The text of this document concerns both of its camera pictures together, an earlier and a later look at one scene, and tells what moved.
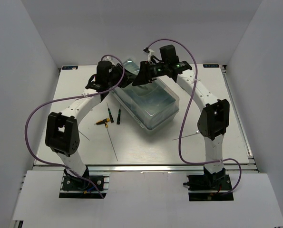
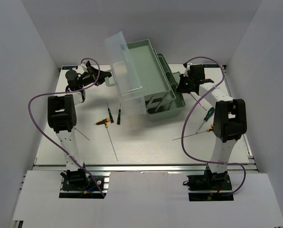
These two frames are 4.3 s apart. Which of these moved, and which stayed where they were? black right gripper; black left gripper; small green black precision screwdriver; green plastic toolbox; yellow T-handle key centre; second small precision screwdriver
Moved: green plastic toolbox; black right gripper; black left gripper
Stayed: second small precision screwdriver; small green black precision screwdriver; yellow T-handle key centre
